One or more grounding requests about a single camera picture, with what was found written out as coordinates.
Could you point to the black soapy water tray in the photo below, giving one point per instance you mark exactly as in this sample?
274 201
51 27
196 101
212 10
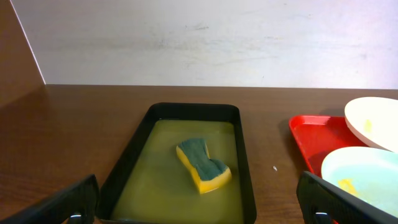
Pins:
150 184

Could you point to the yellow green sponge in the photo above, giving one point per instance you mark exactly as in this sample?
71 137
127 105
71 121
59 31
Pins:
207 174

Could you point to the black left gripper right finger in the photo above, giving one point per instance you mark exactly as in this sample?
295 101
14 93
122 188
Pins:
323 202

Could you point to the light green plate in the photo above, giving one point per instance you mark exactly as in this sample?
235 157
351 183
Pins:
368 173

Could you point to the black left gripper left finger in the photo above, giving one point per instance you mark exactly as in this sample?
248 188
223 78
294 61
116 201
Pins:
74 204

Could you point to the red serving tray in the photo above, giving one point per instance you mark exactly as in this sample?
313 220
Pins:
318 135

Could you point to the white plate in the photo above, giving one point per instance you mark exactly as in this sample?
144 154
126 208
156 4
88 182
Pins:
373 120

